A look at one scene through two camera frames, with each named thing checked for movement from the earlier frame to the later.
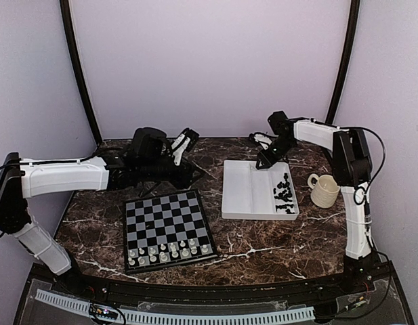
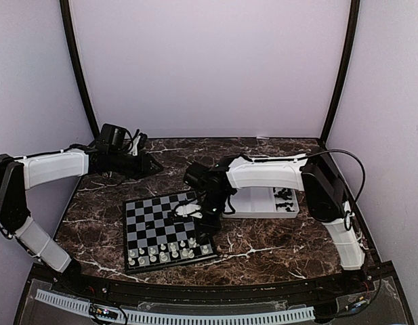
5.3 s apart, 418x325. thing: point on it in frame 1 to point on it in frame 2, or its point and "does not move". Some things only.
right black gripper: (267, 161) to (212, 227)
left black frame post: (69, 33) does not move
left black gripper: (183, 179) to (143, 168)
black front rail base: (370, 294) does not move
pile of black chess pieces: (284, 196) does not move
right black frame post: (347, 62) does not move
